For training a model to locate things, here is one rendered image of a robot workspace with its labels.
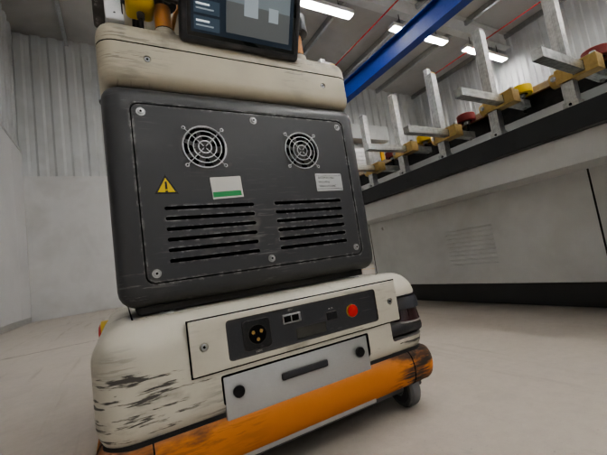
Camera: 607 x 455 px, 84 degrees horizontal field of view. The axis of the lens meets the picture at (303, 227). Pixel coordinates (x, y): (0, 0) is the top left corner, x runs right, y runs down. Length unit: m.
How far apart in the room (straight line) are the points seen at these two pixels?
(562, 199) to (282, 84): 1.23
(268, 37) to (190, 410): 0.71
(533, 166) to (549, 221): 0.30
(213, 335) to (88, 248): 6.45
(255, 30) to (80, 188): 6.50
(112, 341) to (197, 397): 0.14
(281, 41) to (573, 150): 1.03
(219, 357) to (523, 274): 1.45
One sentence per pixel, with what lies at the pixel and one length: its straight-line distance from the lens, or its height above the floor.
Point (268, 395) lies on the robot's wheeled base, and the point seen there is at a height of 0.13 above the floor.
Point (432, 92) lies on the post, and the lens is 1.77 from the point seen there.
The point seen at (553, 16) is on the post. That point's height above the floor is 1.02.
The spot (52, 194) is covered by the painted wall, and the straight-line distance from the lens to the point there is 7.18.
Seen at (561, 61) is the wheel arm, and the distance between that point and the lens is 1.32.
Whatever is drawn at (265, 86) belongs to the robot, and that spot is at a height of 0.72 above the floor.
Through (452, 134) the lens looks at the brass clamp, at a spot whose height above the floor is 0.79.
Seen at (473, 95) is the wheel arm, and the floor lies 0.82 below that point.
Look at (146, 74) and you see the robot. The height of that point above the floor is 0.71.
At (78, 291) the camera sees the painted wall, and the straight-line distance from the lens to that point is 6.93.
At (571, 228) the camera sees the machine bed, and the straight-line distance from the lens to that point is 1.66.
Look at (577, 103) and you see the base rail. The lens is 1.44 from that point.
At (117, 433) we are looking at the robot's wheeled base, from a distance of 0.57.
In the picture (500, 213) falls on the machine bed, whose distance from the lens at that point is 1.78.
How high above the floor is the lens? 0.33
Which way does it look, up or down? 6 degrees up
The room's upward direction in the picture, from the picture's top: 8 degrees counter-clockwise
